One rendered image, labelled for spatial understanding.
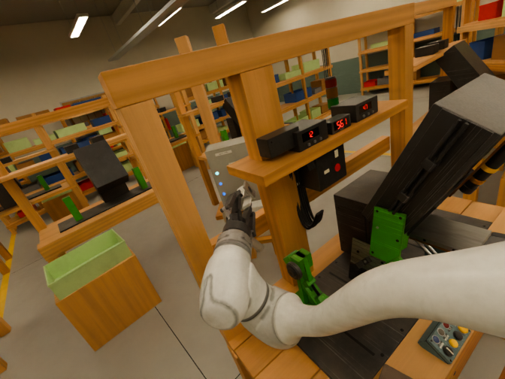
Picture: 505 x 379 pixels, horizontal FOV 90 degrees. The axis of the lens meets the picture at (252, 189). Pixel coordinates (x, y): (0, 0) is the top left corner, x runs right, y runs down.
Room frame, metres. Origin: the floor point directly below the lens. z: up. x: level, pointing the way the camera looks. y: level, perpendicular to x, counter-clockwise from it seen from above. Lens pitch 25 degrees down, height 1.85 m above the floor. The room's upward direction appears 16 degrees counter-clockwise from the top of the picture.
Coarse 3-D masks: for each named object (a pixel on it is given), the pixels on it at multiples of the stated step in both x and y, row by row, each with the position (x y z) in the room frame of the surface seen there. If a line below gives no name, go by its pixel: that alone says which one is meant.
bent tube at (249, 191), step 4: (244, 184) 0.75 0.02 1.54; (248, 184) 0.77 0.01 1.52; (244, 188) 0.74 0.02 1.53; (248, 188) 0.77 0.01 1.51; (244, 192) 0.75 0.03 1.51; (248, 192) 0.74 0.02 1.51; (252, 192) 0.76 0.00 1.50; (244, 196) 0.75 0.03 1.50; (252, 196) 0.74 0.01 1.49; (224, 204) 0.78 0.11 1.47; (224, 216) 0.77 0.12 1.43; (252, 240) 0.77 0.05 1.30; (256, 240) 0.78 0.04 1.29; (252, 244) 0.77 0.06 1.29; (256, 244) 0.77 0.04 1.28; (260, 244) 0.78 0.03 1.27; (256, 248) 0.77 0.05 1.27; (260, 248) 0.77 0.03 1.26
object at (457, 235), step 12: (432, 216) 0.83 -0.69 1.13; (420, 228) 0.78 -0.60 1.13; (432, 228) 0.76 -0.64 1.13; (444, 228) 0.75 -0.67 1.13; (456, 228) 0.73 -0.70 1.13; (468, 228) 0.71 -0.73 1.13; (480, 228) 0.70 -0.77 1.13; (420, 240) 0.74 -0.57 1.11; (432, 240) 0.70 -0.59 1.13; (444, 240) 0.69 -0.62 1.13; (456, 240) 0.67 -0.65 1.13; (468, 240) 0.66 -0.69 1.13; (480, 240) 0.64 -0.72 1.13
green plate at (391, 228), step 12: (384, 216) 0.77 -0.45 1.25; (396, 216) 0.73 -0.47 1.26; (372, 228) 0.80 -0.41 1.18; (384, 228) 0.76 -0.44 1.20; (396, 228) 0.72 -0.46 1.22; (372, 240) 0.79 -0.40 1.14; (384, 240) 0.75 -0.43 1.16; (396, 240) 0.71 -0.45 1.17; (372, 252) 0.77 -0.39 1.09; (384, 252) 0.74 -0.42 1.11; (396, 252) 0.70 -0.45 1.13
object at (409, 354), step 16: (496, 224) 0.91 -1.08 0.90; (432, 320) 0.57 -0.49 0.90; (416, 336) 0.53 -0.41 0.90; (480, 336) 0.54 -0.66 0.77; (400, 352) 0.50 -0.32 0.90; (416, 352) 0.49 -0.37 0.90; (464, 352) 0.47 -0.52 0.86; (400, 368) 0.45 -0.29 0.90; (416, 368) 0.44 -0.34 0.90; (432, 368) 0.43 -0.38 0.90; (448, 368) 0.42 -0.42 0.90
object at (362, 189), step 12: (360, 180) 1.09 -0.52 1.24; (372, 180) 1.06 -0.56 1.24; (348, 192) 1.02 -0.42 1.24; (360, 192) 0.99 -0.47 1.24; (372, 192) 0.96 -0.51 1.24; (336, 204) 1.03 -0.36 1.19; (348, 204) 0.97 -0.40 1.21; (360, 204) 0.91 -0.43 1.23; (348, 216) 0.97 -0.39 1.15; (360, 216) 0.91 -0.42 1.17; (348, 228) 0.98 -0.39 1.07; (360, 228) 0.92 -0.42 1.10; (348, 240) 0.98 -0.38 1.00; (360, 240) 0.92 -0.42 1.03; (348, 252) 0.99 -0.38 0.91
